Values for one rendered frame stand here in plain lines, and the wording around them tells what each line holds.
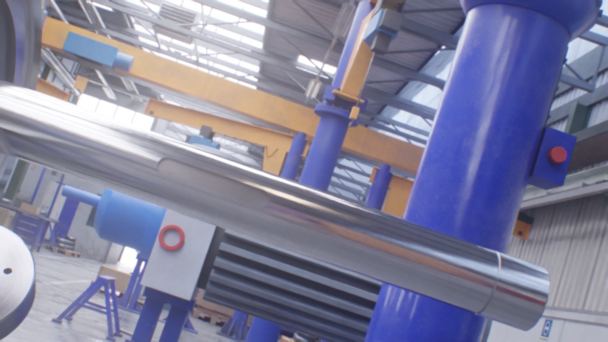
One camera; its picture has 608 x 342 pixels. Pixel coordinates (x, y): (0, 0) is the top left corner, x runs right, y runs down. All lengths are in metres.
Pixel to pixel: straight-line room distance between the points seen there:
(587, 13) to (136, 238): 2.67
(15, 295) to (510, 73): 1.76
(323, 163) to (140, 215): 3.76
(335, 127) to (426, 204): 5.59
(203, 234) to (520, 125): 2.18
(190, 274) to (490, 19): 2.26
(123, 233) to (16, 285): 3.37
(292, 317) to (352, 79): 3.89
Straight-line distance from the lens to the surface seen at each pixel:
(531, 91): 2.59
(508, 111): 2.55
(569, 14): 2.69
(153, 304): 4.56
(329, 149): 8.03
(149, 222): 4.45
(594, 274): 11.86
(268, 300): 4.45
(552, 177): 2.68
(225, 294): 4.43
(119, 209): 4.49
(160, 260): 4.34
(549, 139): 2.70
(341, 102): 8.09
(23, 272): 1.18
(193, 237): 4.33
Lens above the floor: 1.01
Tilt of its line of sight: 9 degrees up
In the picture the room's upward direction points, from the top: 19 degrees clockwise
